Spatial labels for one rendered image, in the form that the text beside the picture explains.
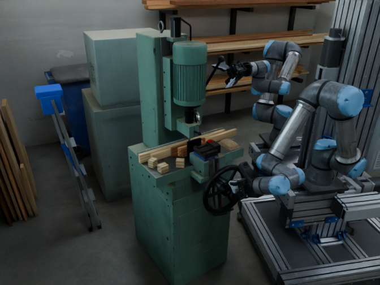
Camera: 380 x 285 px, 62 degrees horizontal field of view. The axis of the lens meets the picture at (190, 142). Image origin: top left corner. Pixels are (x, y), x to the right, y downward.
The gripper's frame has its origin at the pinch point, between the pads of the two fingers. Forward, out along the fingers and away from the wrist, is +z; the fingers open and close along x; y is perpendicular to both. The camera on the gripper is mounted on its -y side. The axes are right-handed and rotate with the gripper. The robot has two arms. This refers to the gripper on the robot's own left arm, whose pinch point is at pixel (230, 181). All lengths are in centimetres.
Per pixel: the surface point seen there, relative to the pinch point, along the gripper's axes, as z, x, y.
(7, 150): 144, -90, -52
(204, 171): 12.1, -5.5, -7.3
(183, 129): 29.2, -2.3, -31.4
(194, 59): 1, -2, -62
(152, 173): 24.4, -28.8, -12.7
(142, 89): 50, -11, -62
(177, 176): 22.4, -16.3, -7.9
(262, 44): 157, 206, -117
